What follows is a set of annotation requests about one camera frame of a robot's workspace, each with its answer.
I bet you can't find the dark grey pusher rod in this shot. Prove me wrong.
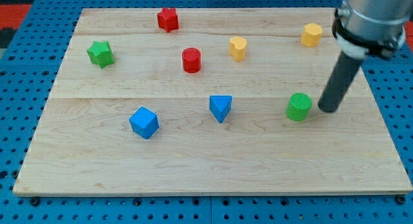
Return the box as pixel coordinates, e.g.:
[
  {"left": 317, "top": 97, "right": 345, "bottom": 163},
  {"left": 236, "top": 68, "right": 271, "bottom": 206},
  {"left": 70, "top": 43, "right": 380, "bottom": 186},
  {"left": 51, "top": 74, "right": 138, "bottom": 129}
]
[{"left": 317, "top": 52, "right": 363, "bottom": 113}]

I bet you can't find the green cylinder block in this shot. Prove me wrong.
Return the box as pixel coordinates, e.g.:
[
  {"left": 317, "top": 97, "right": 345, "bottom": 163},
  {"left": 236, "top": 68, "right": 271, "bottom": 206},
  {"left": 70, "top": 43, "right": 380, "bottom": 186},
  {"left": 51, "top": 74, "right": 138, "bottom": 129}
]
[{"left": 285, "top": 93, "right": 312, "bottom": 121}]

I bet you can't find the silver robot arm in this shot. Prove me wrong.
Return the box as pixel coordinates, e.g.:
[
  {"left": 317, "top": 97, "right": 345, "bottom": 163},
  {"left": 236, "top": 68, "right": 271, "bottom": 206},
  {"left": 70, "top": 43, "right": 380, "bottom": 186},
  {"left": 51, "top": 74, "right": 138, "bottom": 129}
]
[{"left": 317, "top": 0, "right": 412, "bottom": 113}]

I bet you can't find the yellow hexagon block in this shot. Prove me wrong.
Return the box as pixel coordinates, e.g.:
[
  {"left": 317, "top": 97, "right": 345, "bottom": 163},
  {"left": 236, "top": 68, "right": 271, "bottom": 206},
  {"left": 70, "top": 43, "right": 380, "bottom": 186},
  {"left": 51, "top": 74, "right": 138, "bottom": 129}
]
[{"left": 300, "top": 23, "right": 323, "bottom": 47}]

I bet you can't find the blue triangle block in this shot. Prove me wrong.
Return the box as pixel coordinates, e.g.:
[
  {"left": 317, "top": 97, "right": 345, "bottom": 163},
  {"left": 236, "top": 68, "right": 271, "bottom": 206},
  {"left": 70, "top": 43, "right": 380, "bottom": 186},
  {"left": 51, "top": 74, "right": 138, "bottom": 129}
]
[{"left": 209, "top": 95, "right": 232, "bottom": 123}]

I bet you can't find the wooden board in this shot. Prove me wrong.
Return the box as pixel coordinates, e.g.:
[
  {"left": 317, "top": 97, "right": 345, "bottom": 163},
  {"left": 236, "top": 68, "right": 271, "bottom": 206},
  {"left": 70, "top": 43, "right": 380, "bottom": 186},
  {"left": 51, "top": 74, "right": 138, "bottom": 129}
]
[{"left": 14, "top": 8, "right": 412, "bottom": 197}]

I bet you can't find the red cylinder block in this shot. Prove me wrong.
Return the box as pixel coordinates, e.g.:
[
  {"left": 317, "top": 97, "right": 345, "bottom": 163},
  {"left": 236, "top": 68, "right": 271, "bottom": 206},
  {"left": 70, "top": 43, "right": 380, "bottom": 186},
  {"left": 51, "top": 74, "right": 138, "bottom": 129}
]
[{"left": 181, "top": 48, "right": 201, "bottom": 74}]

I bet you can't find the red star block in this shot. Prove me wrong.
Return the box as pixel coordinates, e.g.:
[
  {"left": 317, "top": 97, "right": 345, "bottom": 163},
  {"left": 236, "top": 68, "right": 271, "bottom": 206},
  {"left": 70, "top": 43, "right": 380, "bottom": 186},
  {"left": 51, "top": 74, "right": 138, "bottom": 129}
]
[{"left": 157, "top": 7, "right": 179, "bottom": 33}]

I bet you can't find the blue cube block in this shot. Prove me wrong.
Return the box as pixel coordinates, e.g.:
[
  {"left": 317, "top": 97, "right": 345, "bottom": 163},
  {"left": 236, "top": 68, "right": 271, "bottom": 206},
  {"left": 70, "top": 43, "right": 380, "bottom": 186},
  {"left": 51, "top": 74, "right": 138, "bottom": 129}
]
[{"left": 129, "top": 107, "right": 159, "bottom": 139}]

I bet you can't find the green star block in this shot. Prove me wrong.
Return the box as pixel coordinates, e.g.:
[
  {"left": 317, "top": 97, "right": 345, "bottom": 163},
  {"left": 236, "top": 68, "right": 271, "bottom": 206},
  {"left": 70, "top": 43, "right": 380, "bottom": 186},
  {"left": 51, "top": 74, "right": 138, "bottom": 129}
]
[{"left": 86, "top": 41, "right": 115, "bottom": 69}]

